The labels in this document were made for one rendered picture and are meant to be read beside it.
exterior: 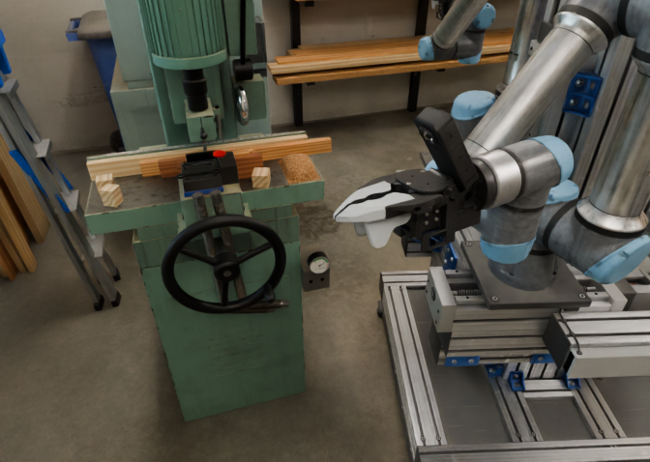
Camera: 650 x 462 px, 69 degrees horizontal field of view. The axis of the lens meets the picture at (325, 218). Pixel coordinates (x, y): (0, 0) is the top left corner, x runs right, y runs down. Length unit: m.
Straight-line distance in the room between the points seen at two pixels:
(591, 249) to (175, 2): 0.97
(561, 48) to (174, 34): 0.78
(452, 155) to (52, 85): 3.34
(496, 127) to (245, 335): 1.05
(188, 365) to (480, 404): 0.93
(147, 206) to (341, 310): 1.16
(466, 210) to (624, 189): 0.36
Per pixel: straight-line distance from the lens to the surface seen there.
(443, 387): 1.67
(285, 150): 1.37
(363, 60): 3.34
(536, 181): 0.69
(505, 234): 0.74
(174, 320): 1.48
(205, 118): 1.26
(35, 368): 2.24
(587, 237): 0.97
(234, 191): 1.12
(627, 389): 1.90
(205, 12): 1.17
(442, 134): 0.55
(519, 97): 0.84
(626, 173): 0.92
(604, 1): 0.88
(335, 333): 2.05
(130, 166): 1.38
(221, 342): 1.57
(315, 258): 1.33
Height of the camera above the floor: 1.53
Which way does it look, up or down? 35 degrees down
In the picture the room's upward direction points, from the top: straight up
